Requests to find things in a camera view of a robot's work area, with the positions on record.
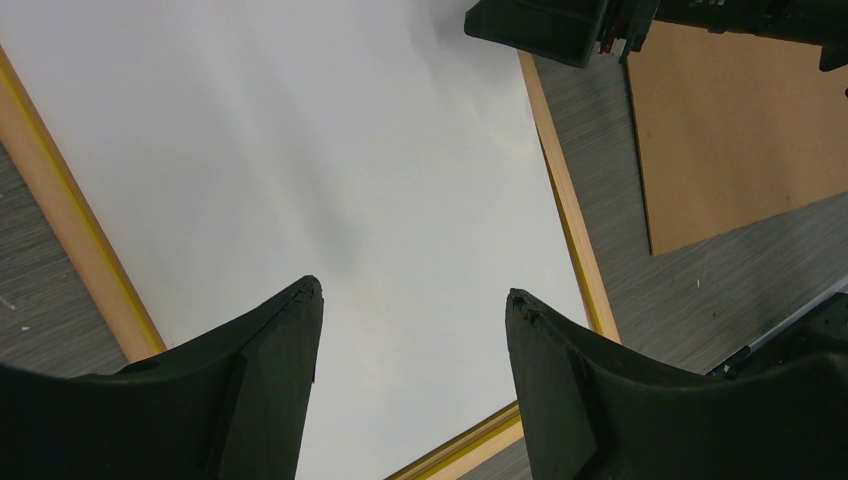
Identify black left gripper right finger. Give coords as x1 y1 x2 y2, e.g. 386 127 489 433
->
505 289 847 479

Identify brown backing board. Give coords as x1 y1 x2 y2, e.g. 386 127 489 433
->
627 23 847 255

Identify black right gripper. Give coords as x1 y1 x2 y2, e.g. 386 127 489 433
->
464 0 847 72

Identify printed photo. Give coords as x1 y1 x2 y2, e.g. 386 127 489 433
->
1 1 586 479

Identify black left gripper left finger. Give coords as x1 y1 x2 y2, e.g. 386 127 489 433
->
1 275 324 479

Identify yellow wooden picture frame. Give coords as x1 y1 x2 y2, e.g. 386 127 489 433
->
1 52 620 479

